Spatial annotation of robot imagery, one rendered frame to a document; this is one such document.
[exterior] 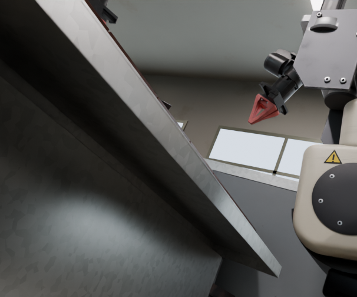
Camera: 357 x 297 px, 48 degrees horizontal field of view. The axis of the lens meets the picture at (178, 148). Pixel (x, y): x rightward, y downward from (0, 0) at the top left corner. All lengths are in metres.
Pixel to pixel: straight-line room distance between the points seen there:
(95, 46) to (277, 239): 1.28
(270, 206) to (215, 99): 3.88
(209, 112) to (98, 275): 4.68
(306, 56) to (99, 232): 0.44
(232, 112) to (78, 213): 4.61
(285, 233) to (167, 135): 1.15
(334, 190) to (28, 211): 0.41
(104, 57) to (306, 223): 0.38
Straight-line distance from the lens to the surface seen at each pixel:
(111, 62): 0.33
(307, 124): 4.74
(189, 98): 5.57
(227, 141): 4.91
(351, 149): 0.63
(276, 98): 1.07
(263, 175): 1.61
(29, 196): 0.52
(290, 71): 1.13
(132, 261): 0.75
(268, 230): 1.54
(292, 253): 1.51
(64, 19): 0.30
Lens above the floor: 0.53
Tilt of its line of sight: 18 degrees up
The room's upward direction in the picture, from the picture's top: 24 degrees clockwise
